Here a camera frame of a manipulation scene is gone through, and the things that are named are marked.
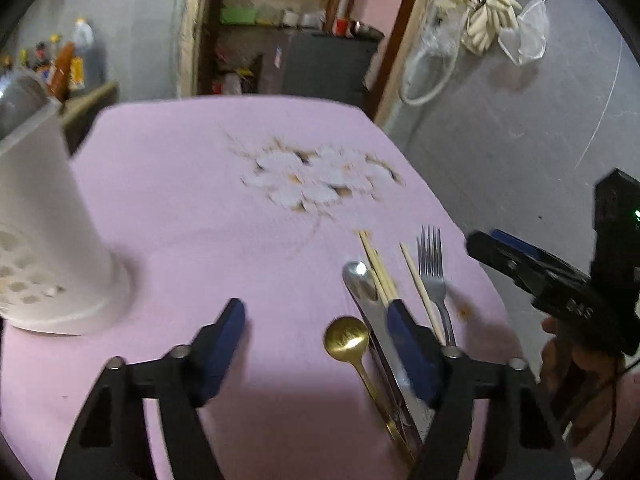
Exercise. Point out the kitchen counter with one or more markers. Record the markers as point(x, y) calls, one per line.
point(92, 102)

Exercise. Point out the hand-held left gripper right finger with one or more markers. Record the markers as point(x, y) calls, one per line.
point(410, 350)

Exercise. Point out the silver fork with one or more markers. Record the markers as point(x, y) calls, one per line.
point(434, 270)

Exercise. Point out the clear oil bottle yellow cap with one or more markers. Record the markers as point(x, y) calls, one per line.
point(85, 50)

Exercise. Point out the white perforated utensil holder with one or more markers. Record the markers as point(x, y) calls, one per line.
point(45, 210)

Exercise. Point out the silver table knife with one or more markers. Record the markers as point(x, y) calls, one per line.
point(359, 280)

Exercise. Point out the green plastic container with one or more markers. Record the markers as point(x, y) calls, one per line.
point(237, 14)

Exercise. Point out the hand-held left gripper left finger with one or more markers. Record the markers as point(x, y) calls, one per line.
point(227, 345)

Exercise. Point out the clear plastic bag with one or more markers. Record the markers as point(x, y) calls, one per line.
point(530, 30)

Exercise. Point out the gold spoon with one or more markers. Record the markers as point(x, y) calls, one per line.
point(346, 336)

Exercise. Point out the wooden door frame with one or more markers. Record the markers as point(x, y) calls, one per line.
point(398, 60)

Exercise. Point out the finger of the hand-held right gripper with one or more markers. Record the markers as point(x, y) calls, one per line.
point(530, 249)
point(500, 260)

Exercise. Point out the brown sauce pouch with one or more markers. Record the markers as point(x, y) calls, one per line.
point(61, 72)

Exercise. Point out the pink floral tablecloth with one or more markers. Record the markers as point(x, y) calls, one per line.
point(200, 220)

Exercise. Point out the red cup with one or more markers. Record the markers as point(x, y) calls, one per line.
point(341, 26)

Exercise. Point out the person's right hand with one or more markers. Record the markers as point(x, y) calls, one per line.
point(552, 365)

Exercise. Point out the wooden chopstick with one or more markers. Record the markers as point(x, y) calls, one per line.
point(420, 290)
point(382, 272)
point(372, 260)

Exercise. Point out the dark grey cabinet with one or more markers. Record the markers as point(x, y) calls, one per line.
point(325, 67)

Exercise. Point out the beige cloth bags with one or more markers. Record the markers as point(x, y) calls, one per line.
point(480, 25)

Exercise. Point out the yellow seasoning packet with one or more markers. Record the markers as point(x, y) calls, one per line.
point(76, 74)

